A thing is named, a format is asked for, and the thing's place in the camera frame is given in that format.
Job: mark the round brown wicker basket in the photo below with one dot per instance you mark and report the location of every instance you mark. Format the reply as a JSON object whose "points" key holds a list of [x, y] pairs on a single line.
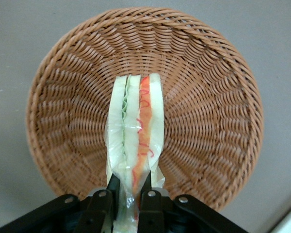
{"points": [[196, 97]]}

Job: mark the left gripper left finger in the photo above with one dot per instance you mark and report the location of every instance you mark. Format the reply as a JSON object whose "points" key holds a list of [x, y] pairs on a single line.
{"points": [[97, 211]]}

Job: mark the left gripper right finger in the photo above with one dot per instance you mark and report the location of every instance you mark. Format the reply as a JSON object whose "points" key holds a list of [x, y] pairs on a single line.
{"points": [[151, 211]]}

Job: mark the triangle sandwich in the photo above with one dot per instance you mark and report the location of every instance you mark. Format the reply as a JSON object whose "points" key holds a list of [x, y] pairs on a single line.
{"points": [[131, 126]]}

